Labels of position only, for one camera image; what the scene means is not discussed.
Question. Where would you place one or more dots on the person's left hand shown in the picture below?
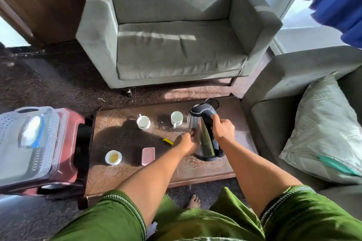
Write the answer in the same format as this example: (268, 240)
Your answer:
(186, 144)

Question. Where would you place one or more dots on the person's right hand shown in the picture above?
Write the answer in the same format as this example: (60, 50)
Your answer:
(224, 130)

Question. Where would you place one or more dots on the yellow stick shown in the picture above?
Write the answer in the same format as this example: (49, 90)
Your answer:
(168, 141)

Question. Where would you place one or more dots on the black mesh cup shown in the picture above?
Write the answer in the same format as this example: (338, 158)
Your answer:
(214, 104)

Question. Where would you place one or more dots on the tall white mug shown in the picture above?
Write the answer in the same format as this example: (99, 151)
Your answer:
(177, 118)

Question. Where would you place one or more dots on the pink lidded box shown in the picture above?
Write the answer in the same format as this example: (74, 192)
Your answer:
(148, 156)

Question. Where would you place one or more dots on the white scalloped rim cup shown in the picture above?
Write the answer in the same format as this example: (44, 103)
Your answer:
(113, 157)

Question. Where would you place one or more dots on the clear plastic bag blue zip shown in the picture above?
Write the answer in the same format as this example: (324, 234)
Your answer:
(31, 130)

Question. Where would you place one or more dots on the white perforated plastic basket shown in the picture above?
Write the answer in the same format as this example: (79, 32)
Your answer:
(17, 164)

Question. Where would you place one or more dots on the person's right forearm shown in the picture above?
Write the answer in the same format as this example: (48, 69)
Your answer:
(254, 178)

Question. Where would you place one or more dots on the person's left forearm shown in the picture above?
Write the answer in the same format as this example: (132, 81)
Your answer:
(152, 187)

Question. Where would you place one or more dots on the dark wooden coffee table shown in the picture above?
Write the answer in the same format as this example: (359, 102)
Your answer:
(127, 139)

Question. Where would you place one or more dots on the person's green garment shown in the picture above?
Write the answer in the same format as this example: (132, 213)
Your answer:
(226, 221)

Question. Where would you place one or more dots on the grey-green loveseat sofa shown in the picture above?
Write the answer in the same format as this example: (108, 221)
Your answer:
(181, 51)

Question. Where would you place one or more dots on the pale green patterned cushion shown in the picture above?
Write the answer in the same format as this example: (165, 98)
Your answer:
(322, 130)

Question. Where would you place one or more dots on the red plastic stool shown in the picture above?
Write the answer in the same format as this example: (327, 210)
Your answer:
(69, 150)

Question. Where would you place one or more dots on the brown wooden door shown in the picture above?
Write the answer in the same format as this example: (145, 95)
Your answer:
(48, 3)

